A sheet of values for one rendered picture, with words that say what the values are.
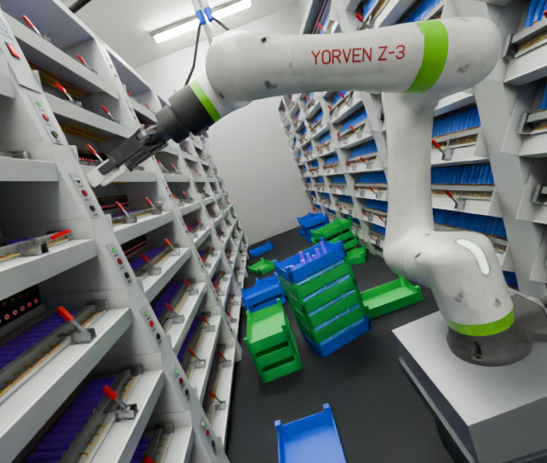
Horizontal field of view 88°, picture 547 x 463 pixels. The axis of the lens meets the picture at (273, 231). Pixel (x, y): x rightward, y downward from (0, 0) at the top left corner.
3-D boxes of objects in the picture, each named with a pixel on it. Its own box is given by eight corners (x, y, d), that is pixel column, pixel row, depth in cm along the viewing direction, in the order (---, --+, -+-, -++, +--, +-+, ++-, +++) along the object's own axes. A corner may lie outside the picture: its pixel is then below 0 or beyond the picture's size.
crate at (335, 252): (326, 250, 153) (321, 236, 151) (347, 255, 133) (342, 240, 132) (278, 274, 145) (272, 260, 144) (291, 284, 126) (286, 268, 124)
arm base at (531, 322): (545, 294, 66) (538, 272, 65) (618, 328, 51) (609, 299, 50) (436, 334, 69) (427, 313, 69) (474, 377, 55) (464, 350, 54)
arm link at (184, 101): (191, 87, 65) (181, 73, 56) (222, 132, 67) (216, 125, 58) (170, 103, 65) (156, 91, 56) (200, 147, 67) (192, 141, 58)
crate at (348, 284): (336, 276, 155) (331, 263, 154) (358, 286, 136) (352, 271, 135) (289, 301, 148) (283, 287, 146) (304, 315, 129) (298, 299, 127)
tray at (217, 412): (235, 354, 156) (233, 330, 153) (224, 459, 96) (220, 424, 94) (199, 356, 155) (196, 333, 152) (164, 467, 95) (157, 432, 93)
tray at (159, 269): (190, 255, 145) (188, 229, 142) (146, 307, 85) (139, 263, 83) (150, 258, 144) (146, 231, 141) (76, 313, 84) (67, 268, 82)
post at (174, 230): (242, 350, 166) (101, 39, 134) (241, 360, 157) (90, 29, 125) (210, 362, 166) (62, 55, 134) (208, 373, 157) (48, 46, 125)
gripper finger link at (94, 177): (120, 169, 61) (119, 168, 60) (95, 187, 62) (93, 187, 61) (111, 157, 61) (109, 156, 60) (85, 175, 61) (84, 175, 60)
